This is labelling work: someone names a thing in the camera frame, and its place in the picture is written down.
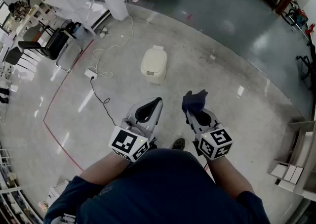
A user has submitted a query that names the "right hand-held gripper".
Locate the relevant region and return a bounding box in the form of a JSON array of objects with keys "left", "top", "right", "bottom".
[{"left": 186, "top": 108, "right": 234, "bottom": 161}]

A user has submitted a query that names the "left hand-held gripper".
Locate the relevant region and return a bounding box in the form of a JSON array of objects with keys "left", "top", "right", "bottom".
[{"left": 108, "top": 96, "right": 164, "bottom": 163}]

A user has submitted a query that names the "dark blue cloth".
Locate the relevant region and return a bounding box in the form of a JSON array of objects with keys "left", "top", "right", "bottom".
[{"left": 182, "top": 89, "right": 209, "bottom": 120}]

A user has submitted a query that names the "cream lidded trash bin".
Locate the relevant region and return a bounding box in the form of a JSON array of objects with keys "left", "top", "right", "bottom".
[{"left": 140, "top": 45, "right": 168, "bottom": 86}]

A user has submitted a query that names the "person's right forearm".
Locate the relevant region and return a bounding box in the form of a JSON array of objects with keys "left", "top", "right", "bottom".
[{"left": 206, "top": 155, "right": 255, "bottom": 199}]

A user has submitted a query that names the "person's left forearm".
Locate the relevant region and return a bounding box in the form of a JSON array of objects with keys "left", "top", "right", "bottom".
[{"left": 79, "top": 152, "right": 135, "bottom": 186}]

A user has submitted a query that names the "person's black shoe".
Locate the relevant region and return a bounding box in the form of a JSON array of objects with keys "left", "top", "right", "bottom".
[{"left": 171, "top": 137, "right": 187, "bottom": 150}]

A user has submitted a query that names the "white power strip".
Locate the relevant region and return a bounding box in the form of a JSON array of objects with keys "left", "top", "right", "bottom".
[{"left": 84, "top": 68, "right": 99, "bottom": 81}]

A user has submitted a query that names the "person's dark blue shirt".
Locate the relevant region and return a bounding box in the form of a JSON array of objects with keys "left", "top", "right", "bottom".
[{"left": 43, "top": 148, "right": 272, "bottom": 224}]

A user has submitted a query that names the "white plug adapter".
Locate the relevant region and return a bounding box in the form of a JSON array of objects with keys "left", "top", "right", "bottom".
[{"left": 98, "top": 27, "right": 110, "bottom": 39}]

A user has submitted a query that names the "white cabinet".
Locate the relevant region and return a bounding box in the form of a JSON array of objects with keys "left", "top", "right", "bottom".
[{"left": 267, "top": 116, "right": 316, "bottom": 202}]

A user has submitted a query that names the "grey plastic bin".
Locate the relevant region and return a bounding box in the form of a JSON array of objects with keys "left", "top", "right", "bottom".
[{"left": 73, "top": 22, "right": 87, "bottom": 40}]

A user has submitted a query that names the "black office chair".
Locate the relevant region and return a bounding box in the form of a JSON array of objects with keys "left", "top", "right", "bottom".
[{"left": 296, "top": 43, "right": 316, "bottom": 88}]

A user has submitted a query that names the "black chrome-framed chair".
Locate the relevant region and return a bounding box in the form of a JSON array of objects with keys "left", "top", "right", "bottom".
[{"left": 18, "top": 27, "right": 82, "bottom": 73}]

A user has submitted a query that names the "black mesh bin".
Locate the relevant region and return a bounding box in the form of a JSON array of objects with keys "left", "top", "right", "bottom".
[{"left": 61, "top": 18, "right": 76, "bottom": 35}]

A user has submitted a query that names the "white metal shelf rack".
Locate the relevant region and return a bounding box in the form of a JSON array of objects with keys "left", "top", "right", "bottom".
[{"left": 21, "top": 0, "right": 112, "bottom": 36}]

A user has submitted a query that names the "red and green vacuum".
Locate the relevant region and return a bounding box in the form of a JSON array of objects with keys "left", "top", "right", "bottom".
[{"left": 281, "top": 2, "right": 316, "bottom": 46}]

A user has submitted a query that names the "black equipment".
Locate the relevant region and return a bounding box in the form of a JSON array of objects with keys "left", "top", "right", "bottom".
[{"left": 0, "top": 87, "right": 11, "bottom": 105}]

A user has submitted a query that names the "small black chair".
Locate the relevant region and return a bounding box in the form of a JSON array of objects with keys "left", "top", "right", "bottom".
[{"left": 5, "top": 45, "right": 25, "bottom": 66}]

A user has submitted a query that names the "white table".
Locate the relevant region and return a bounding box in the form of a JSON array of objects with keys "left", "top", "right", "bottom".
[{"left": 15, "top": 3, "right": 53, "bottom": 39}]

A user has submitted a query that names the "low white shelf unit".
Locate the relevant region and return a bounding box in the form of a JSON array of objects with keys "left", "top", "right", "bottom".
[{"left": 0, "top": 141, "right": 45, "bottom": 224}]

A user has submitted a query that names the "black power cable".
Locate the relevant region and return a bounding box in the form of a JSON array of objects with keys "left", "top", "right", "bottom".
[{"left": 89, "top": 77, "right": 117, "bottom": 127}]

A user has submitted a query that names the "white power cable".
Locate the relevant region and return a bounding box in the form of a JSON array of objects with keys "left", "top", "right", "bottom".
[{"left": 92, "top": 0, "right": 134, "bottom": 79}]

